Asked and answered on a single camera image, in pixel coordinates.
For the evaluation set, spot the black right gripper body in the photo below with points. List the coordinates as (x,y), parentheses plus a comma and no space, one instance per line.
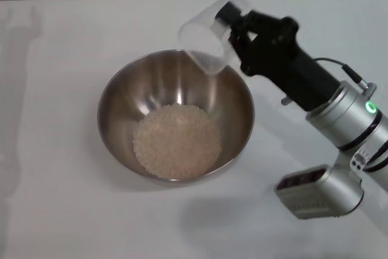
(291,59)

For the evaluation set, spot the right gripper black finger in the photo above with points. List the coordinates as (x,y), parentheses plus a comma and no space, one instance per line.
(245,54)
(233,12)

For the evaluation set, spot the clear plastic measuring cup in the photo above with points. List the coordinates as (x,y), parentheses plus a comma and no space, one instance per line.
(200,43)

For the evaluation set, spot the white rice grains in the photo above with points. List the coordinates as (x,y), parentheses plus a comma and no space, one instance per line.
(177,142)

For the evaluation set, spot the stainless steel mixing bowl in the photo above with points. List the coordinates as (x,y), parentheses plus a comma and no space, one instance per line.
(127,113)

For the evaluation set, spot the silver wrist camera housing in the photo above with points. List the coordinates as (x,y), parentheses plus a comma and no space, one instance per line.
(315,192)

